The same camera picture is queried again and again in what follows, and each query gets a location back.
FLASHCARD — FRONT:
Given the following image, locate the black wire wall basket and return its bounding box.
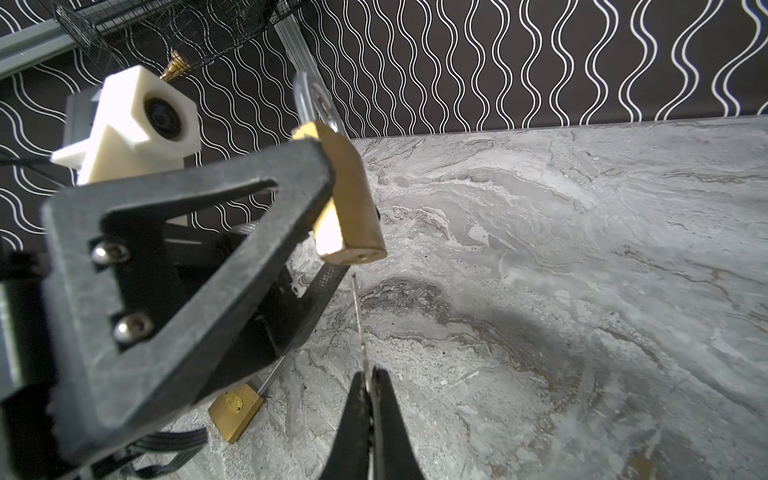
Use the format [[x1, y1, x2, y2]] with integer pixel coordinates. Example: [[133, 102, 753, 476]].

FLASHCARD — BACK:
[[47, 0, 305, 75]]

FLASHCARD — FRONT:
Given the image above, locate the brass item in black basket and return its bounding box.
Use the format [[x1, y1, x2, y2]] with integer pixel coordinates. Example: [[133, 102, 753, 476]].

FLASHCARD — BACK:
[[160, 50, 191, 83]]

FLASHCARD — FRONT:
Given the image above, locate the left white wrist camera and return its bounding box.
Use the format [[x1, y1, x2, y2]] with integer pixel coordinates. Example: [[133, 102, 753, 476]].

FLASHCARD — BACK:
[[50, 66, 201, 186]]

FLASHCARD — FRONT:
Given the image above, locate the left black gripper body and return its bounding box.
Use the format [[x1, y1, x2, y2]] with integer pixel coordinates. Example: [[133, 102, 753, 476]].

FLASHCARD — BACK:
[[1, 227, 278, 479]]

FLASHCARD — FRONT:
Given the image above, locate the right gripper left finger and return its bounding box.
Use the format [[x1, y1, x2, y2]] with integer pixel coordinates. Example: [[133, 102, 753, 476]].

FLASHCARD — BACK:
[[319, 372, 371, 480]]

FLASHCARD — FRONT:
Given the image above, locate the large brass padlock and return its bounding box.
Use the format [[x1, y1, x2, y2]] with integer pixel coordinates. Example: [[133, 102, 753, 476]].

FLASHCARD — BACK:
[[208, 356, 286, 444]]

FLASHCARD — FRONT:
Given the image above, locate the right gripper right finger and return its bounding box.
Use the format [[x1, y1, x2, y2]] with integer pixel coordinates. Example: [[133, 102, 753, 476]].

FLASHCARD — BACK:
[[370, 367, 425, 480]]

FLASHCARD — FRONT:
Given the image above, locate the small brass padlock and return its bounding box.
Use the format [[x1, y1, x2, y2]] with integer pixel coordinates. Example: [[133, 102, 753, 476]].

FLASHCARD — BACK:
[[293, 71, 387, 266]]

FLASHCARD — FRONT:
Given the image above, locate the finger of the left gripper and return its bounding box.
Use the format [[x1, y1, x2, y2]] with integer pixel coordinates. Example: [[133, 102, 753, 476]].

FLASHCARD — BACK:
[[41, 140, 335, 465], [251, 263, 349, 357]]

